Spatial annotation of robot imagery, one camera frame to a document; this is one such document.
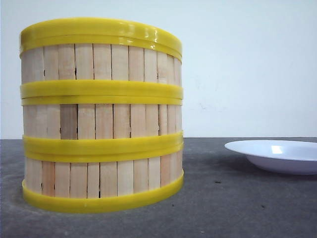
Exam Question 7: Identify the woven bamboo steamer lid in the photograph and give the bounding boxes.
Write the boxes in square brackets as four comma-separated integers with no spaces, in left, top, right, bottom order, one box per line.
[20,17,182,59]

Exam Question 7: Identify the bamboo steamer basket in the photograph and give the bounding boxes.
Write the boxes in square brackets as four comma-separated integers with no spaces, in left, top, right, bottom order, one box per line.
[20,31,183,105]
[22,150,184,213]
[23,104,183,163]

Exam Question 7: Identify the white plate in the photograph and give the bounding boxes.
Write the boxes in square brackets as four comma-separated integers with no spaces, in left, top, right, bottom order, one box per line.
[224,140,317,175]

